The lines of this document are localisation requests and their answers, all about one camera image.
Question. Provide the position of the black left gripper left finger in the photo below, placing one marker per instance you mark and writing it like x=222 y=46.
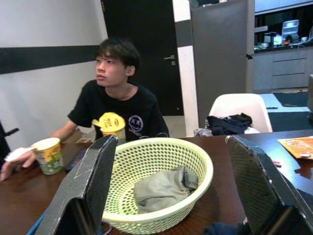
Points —
x=80 y=195

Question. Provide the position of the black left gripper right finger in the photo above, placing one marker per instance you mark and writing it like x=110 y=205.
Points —
x=256 y=191

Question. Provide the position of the small pink item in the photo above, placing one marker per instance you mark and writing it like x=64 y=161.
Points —
x=276 y=163

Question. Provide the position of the green yellow noodle cup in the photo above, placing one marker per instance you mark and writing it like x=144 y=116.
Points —
x=49 y=156

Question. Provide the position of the orange paper flyer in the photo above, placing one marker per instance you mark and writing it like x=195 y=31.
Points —
x=298 y=147

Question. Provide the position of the dark clothes pile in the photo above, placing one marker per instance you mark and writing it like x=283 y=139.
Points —
x=227 y=124

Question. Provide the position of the white tissue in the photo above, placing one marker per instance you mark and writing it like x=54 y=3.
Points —
x=17 y=154

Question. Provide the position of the green plastic mesh basket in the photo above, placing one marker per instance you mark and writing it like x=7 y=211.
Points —
x=146 y=156

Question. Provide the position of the noodle cup with yellow lid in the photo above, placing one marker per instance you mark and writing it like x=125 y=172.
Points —
x=112 y=122

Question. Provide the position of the white plastic chair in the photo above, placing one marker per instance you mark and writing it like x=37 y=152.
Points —
x=239 y=105

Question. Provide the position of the person in black T-shirt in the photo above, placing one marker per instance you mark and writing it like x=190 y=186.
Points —
x=117 y=107

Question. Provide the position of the grey kitchen cabinet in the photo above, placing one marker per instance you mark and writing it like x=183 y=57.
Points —
x=288 y=68

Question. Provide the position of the white appliance box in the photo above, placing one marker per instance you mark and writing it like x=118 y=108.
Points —
x=290 y=29

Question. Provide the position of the black door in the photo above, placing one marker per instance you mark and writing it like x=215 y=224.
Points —
x=151 y=36

